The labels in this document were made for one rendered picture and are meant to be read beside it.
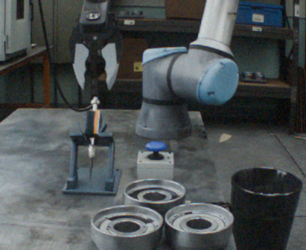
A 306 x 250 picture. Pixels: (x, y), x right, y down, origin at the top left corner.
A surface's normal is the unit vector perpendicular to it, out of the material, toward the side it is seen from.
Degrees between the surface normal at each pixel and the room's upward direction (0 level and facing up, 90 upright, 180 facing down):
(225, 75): 97
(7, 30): 90
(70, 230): 0
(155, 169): 90
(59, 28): 90
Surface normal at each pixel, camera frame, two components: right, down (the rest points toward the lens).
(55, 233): 0.00, -0.96
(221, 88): 0.62, 0.33
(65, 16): -0.09, 0.28
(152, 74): -0.74, 0.19
